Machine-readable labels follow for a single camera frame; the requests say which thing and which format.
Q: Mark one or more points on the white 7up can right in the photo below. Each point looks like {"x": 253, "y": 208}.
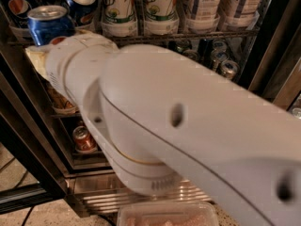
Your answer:
{"x": 160, "y": 15}

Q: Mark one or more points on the white 7up can left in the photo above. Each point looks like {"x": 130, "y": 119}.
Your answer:
{"x": 120, "y": 16}

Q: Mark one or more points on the red can front left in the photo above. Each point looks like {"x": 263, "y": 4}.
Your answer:
{"x": 84, "y": 142}

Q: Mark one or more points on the stainless steel fridge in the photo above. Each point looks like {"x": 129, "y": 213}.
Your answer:
{"x": 269, "y": 58}

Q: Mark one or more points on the silver slim can front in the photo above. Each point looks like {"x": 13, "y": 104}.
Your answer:
{"x": 228, "y": 69}

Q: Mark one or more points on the clear plastic food container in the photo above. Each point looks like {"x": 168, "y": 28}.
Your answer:
{"x": 167, "y": 214}

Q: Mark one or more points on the white 7up can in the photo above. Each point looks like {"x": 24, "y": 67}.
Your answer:
{"x": 160, "y": 15}
{"x": 120, "y": 16}

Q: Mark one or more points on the white labelled can right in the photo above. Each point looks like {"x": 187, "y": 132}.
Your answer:
{"x": 237, "y": 14}

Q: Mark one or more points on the white labelled can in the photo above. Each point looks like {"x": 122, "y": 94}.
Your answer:
{"x": 201, "y": 15}
{"x": 237, "y": 14}

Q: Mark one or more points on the white labelled can left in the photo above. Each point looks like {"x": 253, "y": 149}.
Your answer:
{"x": 201, "y": 15}

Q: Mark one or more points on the gold can front left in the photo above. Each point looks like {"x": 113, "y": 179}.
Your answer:
{"x": 61, "y": 105}

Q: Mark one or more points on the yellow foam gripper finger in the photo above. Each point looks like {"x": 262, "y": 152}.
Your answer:
{"x": 40, "y": 58}

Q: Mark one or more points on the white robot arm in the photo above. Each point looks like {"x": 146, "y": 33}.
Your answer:
{"x": 159, "y": 116}

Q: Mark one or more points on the blue pepsi can with portrait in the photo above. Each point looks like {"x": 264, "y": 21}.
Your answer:
{"x": 81, "y": 11}

